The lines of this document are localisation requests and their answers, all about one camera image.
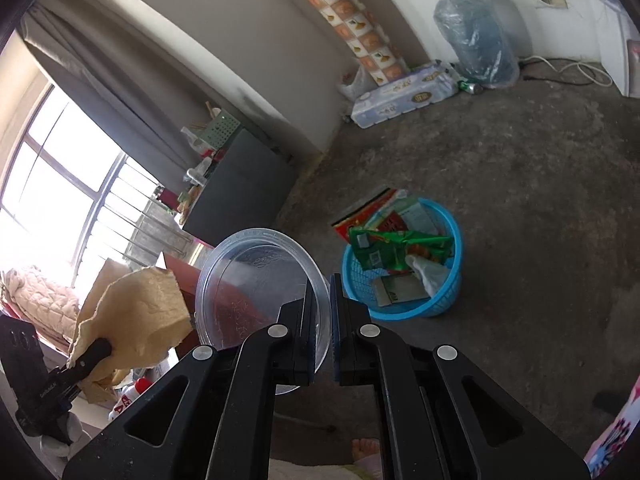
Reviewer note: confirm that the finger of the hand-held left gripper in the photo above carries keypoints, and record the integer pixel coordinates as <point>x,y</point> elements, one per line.
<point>85,357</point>

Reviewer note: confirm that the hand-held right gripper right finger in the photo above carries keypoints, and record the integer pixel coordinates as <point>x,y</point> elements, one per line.
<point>350,345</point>

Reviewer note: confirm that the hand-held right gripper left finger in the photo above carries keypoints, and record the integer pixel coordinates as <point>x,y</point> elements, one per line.
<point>295,350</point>

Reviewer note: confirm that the yellow cloth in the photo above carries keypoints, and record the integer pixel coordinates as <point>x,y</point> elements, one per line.
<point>135,320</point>

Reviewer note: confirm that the clear plastic bowl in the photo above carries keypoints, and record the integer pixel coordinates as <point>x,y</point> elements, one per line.
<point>250,280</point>

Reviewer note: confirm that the green snack bag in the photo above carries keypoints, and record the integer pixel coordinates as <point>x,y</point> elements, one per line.
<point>390,247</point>

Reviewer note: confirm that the white cloth gloves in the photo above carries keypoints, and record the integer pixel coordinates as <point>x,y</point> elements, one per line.
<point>427,272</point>

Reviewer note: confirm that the blue plastic waste basket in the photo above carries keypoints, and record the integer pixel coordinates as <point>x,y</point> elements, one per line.
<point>445,290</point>

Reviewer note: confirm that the red snack bag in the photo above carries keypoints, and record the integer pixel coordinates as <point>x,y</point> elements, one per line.
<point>367,212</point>

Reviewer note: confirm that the person's left hand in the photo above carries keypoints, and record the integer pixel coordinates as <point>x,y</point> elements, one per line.
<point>60,437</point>

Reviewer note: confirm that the beige padded jacket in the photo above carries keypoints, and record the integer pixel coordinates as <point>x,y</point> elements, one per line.
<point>40,300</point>

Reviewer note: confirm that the person's bare foot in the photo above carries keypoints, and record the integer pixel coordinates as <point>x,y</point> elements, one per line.
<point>367,452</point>

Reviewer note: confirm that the pale green packet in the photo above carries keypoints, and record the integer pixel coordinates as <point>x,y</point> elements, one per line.
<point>417,217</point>

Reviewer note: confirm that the metal window railing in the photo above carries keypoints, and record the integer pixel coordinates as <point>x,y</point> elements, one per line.
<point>140,215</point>

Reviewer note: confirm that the grey cabinet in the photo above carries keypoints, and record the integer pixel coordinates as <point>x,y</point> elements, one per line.
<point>245,190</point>

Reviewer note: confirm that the red thermos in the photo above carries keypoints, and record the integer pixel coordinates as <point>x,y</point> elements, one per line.
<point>167,197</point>

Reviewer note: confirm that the green plastic storage basket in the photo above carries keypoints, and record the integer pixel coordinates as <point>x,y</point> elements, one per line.
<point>219,131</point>

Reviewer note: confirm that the toilet paper pack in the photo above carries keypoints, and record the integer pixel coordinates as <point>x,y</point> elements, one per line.
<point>405,95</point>

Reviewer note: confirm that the white plastic bag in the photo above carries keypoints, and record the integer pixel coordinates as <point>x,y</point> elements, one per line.
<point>356,85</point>

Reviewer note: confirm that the grey curtain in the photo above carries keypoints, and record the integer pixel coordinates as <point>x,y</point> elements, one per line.
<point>125,90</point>

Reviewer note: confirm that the person's pink patterned clothing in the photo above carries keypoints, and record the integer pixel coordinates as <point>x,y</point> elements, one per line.
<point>617,435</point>

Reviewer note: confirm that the green can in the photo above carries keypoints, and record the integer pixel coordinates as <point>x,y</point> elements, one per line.
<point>471,88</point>

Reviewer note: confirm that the patterned roll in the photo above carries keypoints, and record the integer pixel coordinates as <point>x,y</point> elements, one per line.
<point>350,25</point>

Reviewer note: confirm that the blue water jug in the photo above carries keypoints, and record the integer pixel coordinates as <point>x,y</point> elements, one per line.
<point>475,35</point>

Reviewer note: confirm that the white appliance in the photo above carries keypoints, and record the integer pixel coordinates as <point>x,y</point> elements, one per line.
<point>620,25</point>

